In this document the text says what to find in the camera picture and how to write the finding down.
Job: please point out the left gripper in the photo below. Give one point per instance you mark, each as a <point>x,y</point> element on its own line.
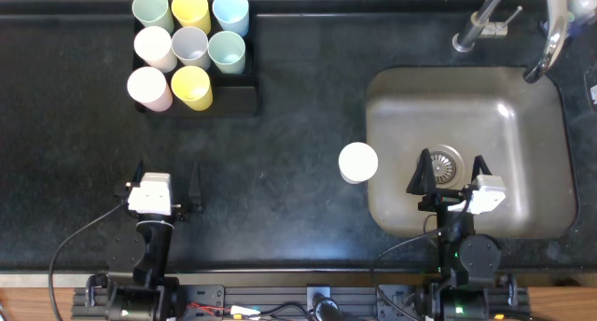
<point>179,213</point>

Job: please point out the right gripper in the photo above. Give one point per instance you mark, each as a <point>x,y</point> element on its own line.
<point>434,202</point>

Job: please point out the white cup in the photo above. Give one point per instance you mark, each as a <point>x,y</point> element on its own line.
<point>358,162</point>
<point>153,46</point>

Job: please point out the pink cup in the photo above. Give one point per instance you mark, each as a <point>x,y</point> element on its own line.
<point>147,85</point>

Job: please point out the yellow cup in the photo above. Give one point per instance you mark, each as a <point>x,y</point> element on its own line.
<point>191,85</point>
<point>190,8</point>

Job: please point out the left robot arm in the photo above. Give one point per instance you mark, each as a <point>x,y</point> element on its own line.
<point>156,251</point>

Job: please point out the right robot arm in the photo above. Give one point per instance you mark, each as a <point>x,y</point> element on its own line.
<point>480,255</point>

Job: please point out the steel sink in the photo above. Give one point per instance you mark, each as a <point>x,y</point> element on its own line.
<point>490,111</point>

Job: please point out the grey cup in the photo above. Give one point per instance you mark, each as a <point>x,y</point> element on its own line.
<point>190,46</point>

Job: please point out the steel tap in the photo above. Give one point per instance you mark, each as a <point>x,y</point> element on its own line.
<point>471,32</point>

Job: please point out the green cup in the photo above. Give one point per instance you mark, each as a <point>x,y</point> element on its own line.
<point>227,50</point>
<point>151,8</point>

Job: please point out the blue cup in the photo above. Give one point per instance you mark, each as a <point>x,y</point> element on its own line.
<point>231,10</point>

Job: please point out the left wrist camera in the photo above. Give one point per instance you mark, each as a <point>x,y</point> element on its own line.
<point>150,194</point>

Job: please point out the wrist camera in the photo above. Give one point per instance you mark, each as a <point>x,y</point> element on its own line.
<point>150,194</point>
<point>485,195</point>

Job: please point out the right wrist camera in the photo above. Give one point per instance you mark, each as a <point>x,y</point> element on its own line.
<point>485,195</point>

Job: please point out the mounting rail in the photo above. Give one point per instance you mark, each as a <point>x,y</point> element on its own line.
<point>280,302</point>

